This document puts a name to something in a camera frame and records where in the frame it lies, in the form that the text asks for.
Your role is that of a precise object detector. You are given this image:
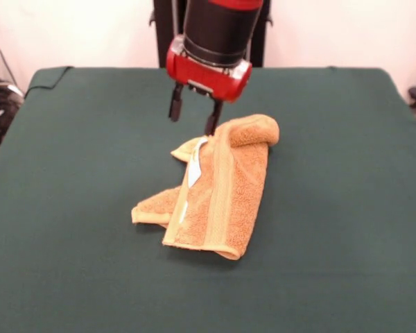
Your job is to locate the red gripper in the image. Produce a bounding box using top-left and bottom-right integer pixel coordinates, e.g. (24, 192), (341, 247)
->
(165, 34), (253, 137)

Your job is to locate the orange terry towel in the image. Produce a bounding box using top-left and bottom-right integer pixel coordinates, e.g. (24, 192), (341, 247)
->
(130, 113), (281, 262)

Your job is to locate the dark green table cloth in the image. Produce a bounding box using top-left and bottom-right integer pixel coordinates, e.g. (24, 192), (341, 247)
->
(0, 65), (416, 333)

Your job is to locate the black cable bundle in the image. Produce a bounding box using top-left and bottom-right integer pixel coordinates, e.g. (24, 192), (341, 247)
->
(0, 29), (25, 171)

